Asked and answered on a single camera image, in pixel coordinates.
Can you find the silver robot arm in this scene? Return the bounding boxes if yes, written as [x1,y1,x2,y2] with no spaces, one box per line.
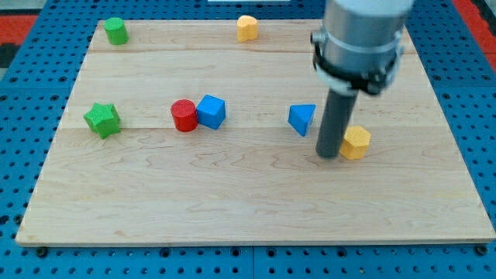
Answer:
[311,0,414,96]

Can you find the blue cube block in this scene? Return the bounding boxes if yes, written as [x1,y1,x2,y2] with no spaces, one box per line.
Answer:
[197,95,226,129]

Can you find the blue triangle block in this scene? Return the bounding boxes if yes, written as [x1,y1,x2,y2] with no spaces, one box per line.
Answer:
[288,104,316,136]

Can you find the wooden board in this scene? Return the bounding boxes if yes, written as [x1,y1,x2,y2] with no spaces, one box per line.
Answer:
[15,20,495,247]

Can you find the red cylinder block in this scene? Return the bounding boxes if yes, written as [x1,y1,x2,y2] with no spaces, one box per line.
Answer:
[170,99,198,133]

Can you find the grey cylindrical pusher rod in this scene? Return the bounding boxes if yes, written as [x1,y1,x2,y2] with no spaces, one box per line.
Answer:
[315,89,358,159]

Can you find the yellow hexagon block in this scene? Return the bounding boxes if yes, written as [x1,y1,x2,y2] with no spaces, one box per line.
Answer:
[339,126,371,160]

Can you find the yellow heart block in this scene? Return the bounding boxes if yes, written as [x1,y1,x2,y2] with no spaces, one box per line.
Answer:
[236,15,258,43]

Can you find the green star block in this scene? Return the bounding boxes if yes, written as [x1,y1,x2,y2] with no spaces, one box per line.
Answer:
[84,103,120,140]

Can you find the green cylinder block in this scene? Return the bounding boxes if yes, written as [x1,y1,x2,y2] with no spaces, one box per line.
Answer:
[104,17,129,45]

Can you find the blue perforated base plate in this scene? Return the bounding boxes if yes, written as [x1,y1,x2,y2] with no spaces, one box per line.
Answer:
[1,0,495,278]

